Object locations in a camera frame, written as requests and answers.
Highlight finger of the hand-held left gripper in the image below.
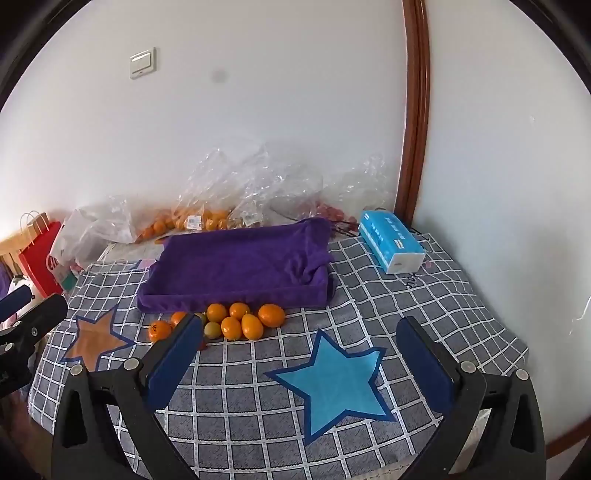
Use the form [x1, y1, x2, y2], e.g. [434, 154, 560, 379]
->
[0, 285, 34, 321]
[0, 294, 68, 356]

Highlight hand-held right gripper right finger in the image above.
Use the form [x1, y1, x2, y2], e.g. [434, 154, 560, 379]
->
[396, 316, 546, 480]

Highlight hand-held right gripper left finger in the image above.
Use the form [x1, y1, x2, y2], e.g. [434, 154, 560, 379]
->
[52, 313, 204, 480]

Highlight purple towel covered tray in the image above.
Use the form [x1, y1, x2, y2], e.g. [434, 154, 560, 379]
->
[137, 217, 335, 315]

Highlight red paper bag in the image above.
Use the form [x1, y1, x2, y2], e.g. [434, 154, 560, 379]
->
[17, 211, 65, 298]

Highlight light wooden furniture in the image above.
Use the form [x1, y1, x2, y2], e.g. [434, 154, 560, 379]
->
[0, 231, 28, 264]

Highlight white plastic bag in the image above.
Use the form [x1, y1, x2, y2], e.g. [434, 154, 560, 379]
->
[50, 208, 107, 278]

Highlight grey checked star blanket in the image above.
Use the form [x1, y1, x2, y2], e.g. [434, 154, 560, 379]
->
[28, 228, 529, 480]

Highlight blue tissue pack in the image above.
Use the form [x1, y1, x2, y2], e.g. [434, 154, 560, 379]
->
[358, 209, 426, 274]

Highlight clear bag of oranges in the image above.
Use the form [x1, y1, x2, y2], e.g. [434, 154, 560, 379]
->
[173, 148, 241, 232]

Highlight clear bag of red tomatoes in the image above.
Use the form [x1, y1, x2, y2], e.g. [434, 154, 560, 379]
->
[307, 154, 398, 227]

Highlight thin black wire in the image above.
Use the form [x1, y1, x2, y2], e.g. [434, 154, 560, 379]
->
[332, 220, 365, 238]

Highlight white light switch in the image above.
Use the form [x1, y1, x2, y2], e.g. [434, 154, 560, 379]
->
[129, 47, 157, 80]

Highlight brown wooden door frame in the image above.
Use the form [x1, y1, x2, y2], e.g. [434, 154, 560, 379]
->
[394, 0, 431, 217]

